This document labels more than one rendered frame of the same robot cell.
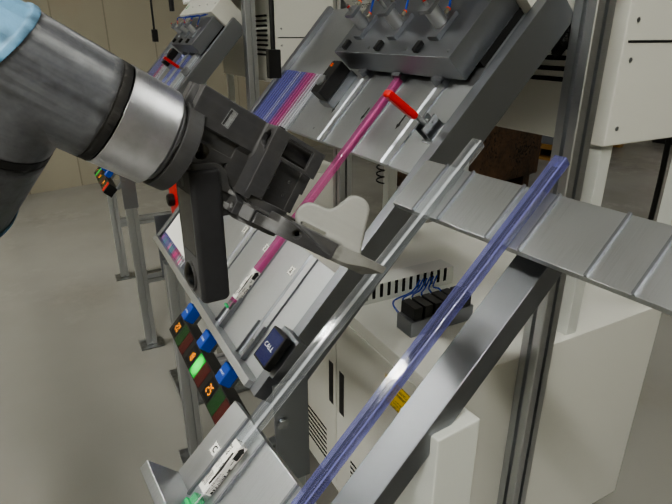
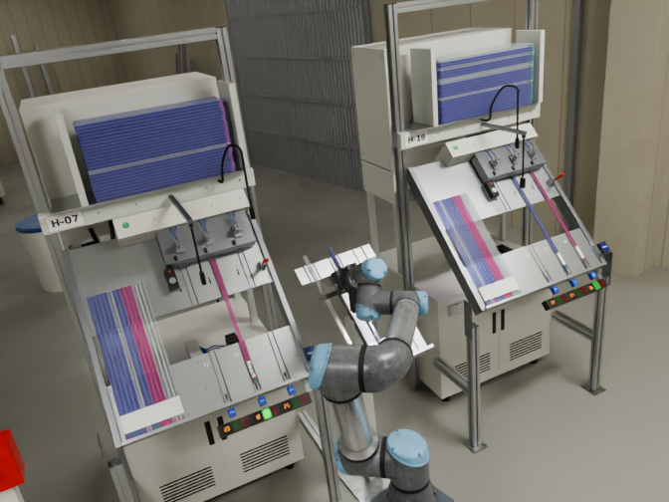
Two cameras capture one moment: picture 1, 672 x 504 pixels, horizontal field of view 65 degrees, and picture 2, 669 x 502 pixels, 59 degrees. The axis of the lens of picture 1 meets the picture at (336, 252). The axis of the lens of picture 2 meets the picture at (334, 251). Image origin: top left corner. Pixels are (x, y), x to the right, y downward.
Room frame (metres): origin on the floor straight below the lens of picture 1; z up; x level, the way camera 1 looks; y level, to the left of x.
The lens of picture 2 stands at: (0.30, 1.86, 1.97)
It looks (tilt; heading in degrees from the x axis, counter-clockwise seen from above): 24 degrees down; 276
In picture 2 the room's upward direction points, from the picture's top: 7 degrees counter-clockwise
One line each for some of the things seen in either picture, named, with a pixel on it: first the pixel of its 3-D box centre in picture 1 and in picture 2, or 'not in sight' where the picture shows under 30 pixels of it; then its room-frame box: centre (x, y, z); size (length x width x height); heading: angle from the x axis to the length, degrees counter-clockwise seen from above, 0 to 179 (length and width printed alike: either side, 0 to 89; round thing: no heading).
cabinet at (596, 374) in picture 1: (440, 377); (200, 403); (1.21, -0.29, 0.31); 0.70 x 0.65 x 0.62; 28
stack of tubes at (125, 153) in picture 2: not in sight; (157, 146); (1.10, -0.21, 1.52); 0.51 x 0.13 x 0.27; 28
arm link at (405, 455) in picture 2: not in sight; (405, 457); (0.29, 0.55, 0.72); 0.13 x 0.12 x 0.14; 170
